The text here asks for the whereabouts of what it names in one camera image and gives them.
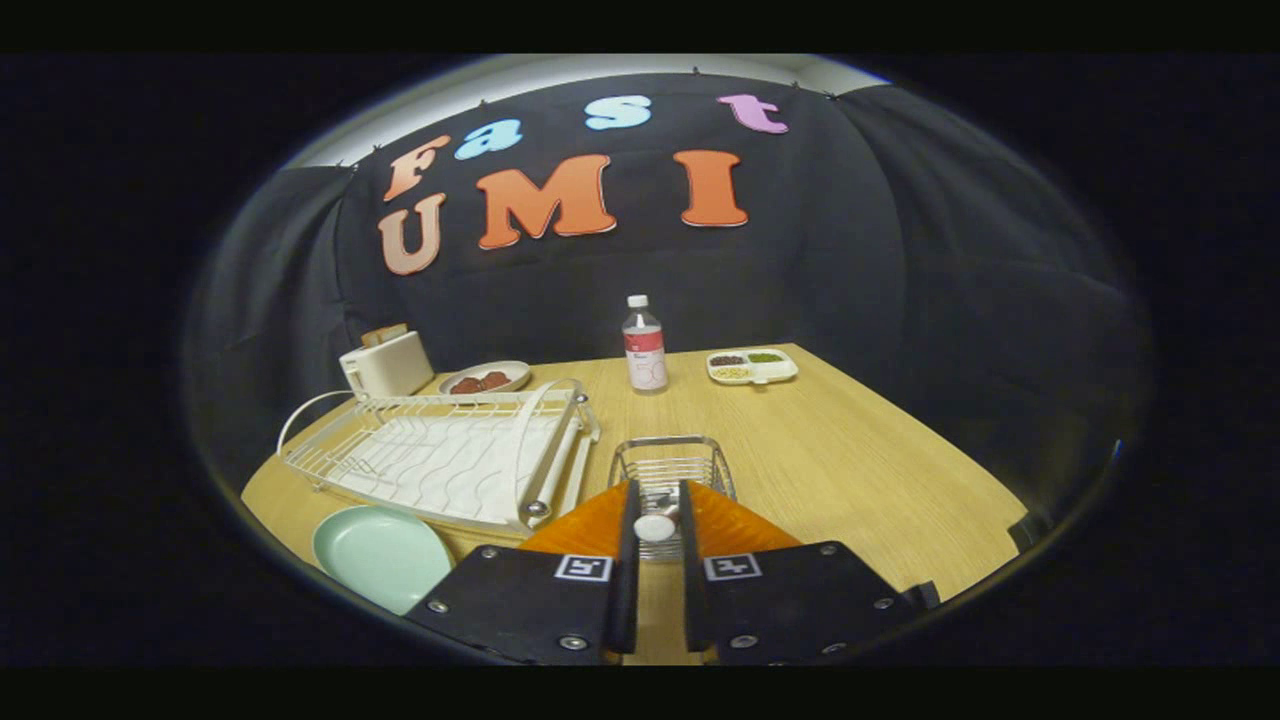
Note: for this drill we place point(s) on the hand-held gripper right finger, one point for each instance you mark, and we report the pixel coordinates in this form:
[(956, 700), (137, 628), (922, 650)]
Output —
[(690, 590)]

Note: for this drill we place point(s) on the green beans portion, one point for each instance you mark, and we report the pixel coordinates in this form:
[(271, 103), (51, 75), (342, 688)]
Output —
[(765, 357)]

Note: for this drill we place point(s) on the black table clamp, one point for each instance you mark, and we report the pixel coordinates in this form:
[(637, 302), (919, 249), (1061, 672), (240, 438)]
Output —
[(1030, 532), (922, 595)]

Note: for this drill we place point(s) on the white plate with meat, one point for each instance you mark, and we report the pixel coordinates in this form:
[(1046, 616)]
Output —
[(520, 375)]

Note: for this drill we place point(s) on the dark beans portion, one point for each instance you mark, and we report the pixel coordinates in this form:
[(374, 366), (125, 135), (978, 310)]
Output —
[(728, 360)]

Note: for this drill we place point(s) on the white divided tray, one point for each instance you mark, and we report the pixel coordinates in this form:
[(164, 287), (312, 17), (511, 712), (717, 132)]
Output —
[(782, 372)]

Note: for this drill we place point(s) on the red meat piece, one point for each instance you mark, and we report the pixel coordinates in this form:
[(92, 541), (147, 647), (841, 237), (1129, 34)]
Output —
[(496, 380), (466, 385)]

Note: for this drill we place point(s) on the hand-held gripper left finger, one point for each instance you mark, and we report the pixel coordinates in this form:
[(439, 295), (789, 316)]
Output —
[(628, 580)]

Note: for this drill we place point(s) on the brown toast slice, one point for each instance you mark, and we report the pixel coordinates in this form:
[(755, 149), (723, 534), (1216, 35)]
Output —
[(384, 335)]

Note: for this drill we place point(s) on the white toaster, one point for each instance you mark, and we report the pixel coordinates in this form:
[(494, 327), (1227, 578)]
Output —
[(390, 365)]

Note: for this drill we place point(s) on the light green plate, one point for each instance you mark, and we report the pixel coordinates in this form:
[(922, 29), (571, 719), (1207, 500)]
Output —
[(380, 555)]

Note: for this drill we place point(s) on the clear red label water bottle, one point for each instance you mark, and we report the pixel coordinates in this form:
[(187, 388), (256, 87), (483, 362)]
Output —
[(645, 350)]

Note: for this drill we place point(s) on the yellow beans portion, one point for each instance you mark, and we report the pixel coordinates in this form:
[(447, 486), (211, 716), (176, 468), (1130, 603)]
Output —
[(731, 372)]

